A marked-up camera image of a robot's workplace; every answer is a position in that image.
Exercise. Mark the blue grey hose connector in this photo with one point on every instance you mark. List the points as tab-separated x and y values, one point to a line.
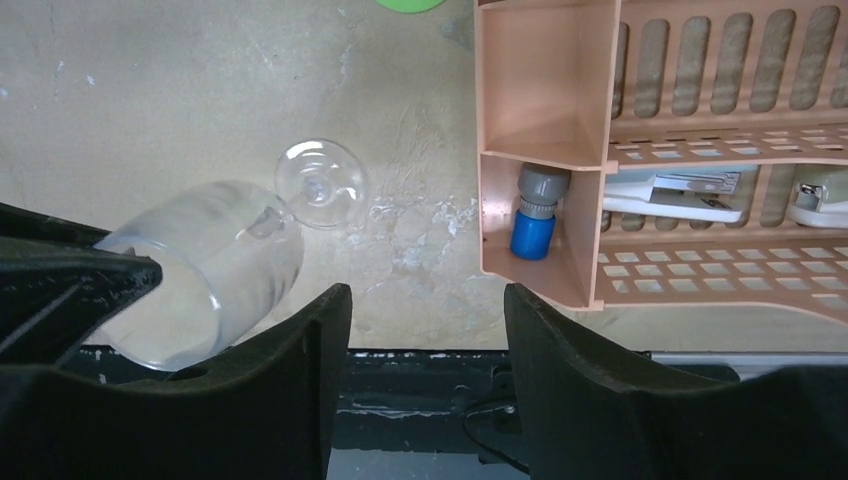
540	190

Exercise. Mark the clear wine glass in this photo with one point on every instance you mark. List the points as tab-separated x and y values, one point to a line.
229	252

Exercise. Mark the peach plastic organizer basket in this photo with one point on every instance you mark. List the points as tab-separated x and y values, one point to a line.
597	87

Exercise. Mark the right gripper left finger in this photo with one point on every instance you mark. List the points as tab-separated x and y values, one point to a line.
263	409

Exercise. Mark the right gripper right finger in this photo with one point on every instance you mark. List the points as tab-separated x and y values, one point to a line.
592	409

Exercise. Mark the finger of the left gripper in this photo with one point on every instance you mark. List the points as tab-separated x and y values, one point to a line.
57	288

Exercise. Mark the green plastic goblet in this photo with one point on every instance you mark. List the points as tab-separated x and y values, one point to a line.
410	6

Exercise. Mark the black aluminium base frame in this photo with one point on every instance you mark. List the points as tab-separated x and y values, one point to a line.
426	414

